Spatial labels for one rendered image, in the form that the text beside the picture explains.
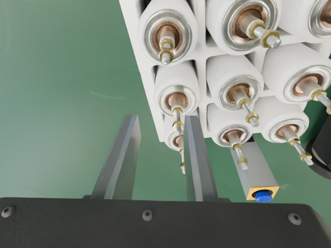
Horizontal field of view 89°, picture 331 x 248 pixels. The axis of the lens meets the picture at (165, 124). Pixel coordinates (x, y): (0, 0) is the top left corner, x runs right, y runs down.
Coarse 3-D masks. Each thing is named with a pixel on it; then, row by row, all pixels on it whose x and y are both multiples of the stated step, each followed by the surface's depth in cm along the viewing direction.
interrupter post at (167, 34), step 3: (162, 33) 25; (165, 33) 24; (168, 33) 24; (171, 33) 25; (162, 36) 24; (165, 36) 23; (168, 36) 23; (171, 36) 24; (162, 39) 23; (171, 39) 23; (174, 39) 25; (174, 42) 24; (174, 45) 24
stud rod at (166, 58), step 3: (165, 45) 22; (168, 45) 22; (165, 54) 20; (168, 54) 20; (162, 57) 20; (165, 57) 19; (168, 57) 19; (162, 60) 19; (165, 60) 19; (168, 60) 19; (165, 63) 19; (168, 63) 19
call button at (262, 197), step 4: (260, 192) 45; (264, 192) 44; (256, 196) 45; (260, 196) 44; (264, 196) 43; (268, 196) 43; (256, 200) 45; (260, 200) 45; (264, 200) 45; (268, 200) 45
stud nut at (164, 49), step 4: (164, 48) 20; (168, 48) 20; (160, 52) 20; (164, 52) 20; (168, 52) 20; (172, 52) 20; (160, 56) 20; (172, 56) 20; (160, 60) 21; (172, 60) 21
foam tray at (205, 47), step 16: (128, 0) 29; (144, 0) 37; (192, 0) 32; (128, 16) 30; (208, 32) 41; (288, 32) 32; (208, 48) 34; (320, 48) 33; (144, 64) 36; (256, 64) 35; (144, 80) 39; (208, 96) 41; (160, 112) 45; (160, 128) 49; (208, 128) 50; (256, 128) 48
